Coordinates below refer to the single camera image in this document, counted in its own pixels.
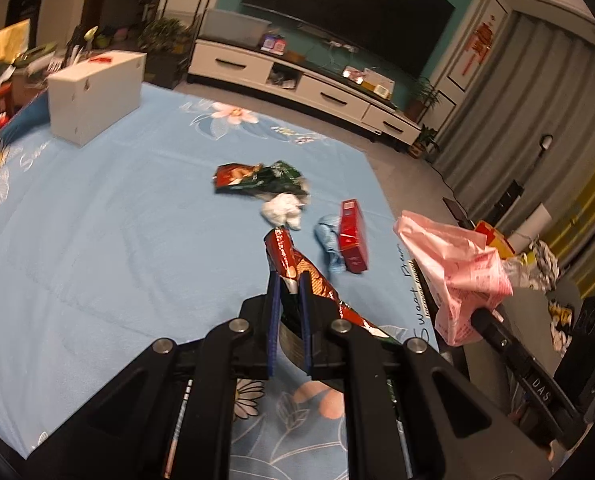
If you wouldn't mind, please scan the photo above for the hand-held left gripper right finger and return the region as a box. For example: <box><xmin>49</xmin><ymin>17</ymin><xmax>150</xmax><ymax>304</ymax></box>
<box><xmin>297</xmin><ymin>270</ymin><xmax>553</xmax><ymax>480</ymax></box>

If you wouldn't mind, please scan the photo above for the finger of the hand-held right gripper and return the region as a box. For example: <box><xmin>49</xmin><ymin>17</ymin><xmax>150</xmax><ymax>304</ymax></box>
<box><xmin>470</xmin><ymin>307</ymin><xmax>531</xmax><ymax>378</ymax></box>

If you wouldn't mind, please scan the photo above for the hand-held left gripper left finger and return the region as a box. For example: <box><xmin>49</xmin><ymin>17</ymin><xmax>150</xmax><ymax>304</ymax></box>
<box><xmin>28</xmin><ymin>272</ymin><xmax>283</xmax><ymax>480</ymax></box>

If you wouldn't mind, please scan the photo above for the black trash bin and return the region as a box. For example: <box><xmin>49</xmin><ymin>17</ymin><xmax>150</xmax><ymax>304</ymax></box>
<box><xmin>420</xmin><ymin>260</ymin><xmax>483</xmax><ymax>386</ymax></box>

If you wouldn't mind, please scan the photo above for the red snack wrapper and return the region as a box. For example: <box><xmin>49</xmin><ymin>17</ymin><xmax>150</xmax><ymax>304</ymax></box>
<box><xmin>262</xmin><ymin>227</ymin><xmax>408</xmax><ymax>376</ymax></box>

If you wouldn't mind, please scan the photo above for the pink plastic wrapper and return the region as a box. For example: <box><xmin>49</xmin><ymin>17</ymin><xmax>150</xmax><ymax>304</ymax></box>
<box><xmin>392</xmin><ymin>210</ymin><xmax>513</xmax><ymax>348</ymax></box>

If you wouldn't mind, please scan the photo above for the blue face mask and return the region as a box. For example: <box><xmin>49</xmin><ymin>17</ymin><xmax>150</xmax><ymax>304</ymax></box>
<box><xmin>313</xmin><ymin>214</ymin><xmax>351</xmax><ymax>276</ymax></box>

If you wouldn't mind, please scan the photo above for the red cardboard box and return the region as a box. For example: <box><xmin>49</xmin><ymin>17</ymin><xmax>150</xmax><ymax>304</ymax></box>
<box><xmin>337</xmin><ymin>199</ymin><xmax>371</xmax><ymax>276</ymax></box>

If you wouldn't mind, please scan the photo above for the white tissue ball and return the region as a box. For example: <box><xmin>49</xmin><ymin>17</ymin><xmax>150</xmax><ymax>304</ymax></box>
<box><xmin>260</xmin><ymin>192</ymin><xmax>307</xmax><ymax>232</ymax></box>

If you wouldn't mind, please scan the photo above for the green snack wrapper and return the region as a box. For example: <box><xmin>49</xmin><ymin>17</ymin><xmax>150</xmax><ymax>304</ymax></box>
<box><xmin>255</xmin><ymin>160</ymin><xmax>312</xmax><ymax>202</ymax></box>

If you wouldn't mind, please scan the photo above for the grey sofa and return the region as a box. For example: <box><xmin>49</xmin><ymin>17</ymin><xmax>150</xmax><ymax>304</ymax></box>
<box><xmin>497</xmin><ymin>280</ymin><xmax>585</xmax><ymax>376</ymax></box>

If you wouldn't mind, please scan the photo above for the white plastic bag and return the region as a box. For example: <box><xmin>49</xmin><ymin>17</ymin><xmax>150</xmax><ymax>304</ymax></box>
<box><xmin>500</xmin><ymin>252</ymin><xmax>544</xmax><ymax>292</ymax></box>

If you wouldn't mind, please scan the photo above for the crumpled newspaper pile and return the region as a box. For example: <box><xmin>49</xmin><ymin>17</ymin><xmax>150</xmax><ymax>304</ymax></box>
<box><xmin>529</xmin><ymin>239</ymin><xmax>561</xmax><ymax>292</ymax></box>

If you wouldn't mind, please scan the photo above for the red and yellow shopping bag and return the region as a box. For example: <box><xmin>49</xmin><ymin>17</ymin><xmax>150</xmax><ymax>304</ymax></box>
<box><xmin>472</xmin><ymin>220</ymin><xmax>517</xmax><ymax>261</ymax></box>

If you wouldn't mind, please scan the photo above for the white rolled board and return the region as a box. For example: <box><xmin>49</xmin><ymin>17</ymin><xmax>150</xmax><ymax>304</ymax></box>
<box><xmin>509</xmin><ymin>203</ymin><xmax>551</xmax><ymax>247</ymax></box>

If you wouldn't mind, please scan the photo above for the dark red floor mat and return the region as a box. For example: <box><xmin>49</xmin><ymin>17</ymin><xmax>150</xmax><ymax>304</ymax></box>
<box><xmin>442</xmin><ymin>197</ymin><xmax>474</xmax><ymax>227</ymax></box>

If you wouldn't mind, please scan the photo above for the yellow curtain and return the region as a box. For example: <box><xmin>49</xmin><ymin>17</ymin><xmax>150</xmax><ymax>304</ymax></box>
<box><xmin>545</xmin><ymin>135</ymin><xmax>595</xmax><ymax>301</ymax></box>

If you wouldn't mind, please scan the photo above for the upright vacuum cleaner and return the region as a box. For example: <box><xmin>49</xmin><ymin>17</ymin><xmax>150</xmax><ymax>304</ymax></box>
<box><xmin>492</xmin><ymin>132</ymin><xmax>554</xmax><ymax>222</ymax></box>

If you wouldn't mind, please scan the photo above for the small red snack packet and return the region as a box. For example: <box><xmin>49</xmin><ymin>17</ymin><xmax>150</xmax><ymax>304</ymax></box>
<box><xmin>214</xmin><ymin>162</ymin><xmax>263</xmax><ymax>195</ymax></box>

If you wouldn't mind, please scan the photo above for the potted plant in yellow pot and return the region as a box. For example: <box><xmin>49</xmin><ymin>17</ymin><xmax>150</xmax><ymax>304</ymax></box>
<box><xmin>409</xmin><ymin>126</ymin><xmax>441</xmax><ymax>159</ymax></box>

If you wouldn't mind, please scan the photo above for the grey curtain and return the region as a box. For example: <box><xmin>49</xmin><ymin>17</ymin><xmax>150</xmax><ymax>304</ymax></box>
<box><xmin>430</xmin><ymin>10</ymin><xmax>595</xmax><ymax>221</ymax></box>

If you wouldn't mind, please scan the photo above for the potted plant in red pot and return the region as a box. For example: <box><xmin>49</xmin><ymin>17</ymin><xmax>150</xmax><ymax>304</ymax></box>
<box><xmin>404</xmin><ymin>77</ymin><xmax>441</xmax><ymax>124</ymax></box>

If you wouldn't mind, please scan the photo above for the white desk calendar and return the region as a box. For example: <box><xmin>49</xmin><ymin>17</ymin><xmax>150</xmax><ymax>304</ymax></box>
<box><xmin>362</xmin><ymin>67</ymin><xmax>396</xmax><ymax>99</ymax></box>

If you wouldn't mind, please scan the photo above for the white television cabinet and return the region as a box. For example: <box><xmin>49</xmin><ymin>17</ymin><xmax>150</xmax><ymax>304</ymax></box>
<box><xmin>186</xmin><ymin>37</ymin><xmax>423</xmax><ymax>153</ymax></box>

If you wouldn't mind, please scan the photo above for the colourful small box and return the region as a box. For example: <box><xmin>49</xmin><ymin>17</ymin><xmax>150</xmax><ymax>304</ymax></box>
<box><xmin>260</xmin><ymin>34</ymin><xmax>286</xmax><ymax>56</ymax></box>

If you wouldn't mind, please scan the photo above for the white storage box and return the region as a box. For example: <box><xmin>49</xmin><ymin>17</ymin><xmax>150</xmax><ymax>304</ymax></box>
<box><xmin>46</xmin><ymin>50</ymin><xmax>146</xmax><ymax>147</ymax></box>

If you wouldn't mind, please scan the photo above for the grey glass tank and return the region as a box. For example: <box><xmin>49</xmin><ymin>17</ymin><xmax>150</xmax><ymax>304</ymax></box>
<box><xmin>198</xmin><ymin>7</ymin><xmax>273</xmax><ymax>51</ymax></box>

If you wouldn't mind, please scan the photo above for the potted green plant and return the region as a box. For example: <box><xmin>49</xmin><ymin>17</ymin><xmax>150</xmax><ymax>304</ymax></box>
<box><xmin>138</xmin><ymin>17</ymin><xmax>196</xmax><ymax>86</ymax></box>

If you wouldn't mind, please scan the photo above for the black television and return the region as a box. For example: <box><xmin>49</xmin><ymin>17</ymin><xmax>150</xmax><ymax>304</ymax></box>
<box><xmin>240</xmin><ymin>0</ymin><xmax>455</xmax><ymax>78</ymax></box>

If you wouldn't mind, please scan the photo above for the green tissue box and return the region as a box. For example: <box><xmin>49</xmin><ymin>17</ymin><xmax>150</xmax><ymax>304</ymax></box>
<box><xmin>12</xmin><ymin>42</ymin><xmax>59</xmax><ymax>69</ymax></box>

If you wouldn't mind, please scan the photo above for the yellow paper bag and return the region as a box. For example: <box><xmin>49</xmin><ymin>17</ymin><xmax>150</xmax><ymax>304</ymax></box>
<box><xmin>0</xmin><ymin>19</ymin><xmax>32</xmax><ymax>66</ymax></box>

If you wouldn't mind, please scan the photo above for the red knot wall decoration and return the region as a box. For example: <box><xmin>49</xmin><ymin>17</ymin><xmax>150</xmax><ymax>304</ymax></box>
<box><xmin>465</xmin><ymin>21</ymin><xmax>499</xmax><ymax>79</ymax></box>

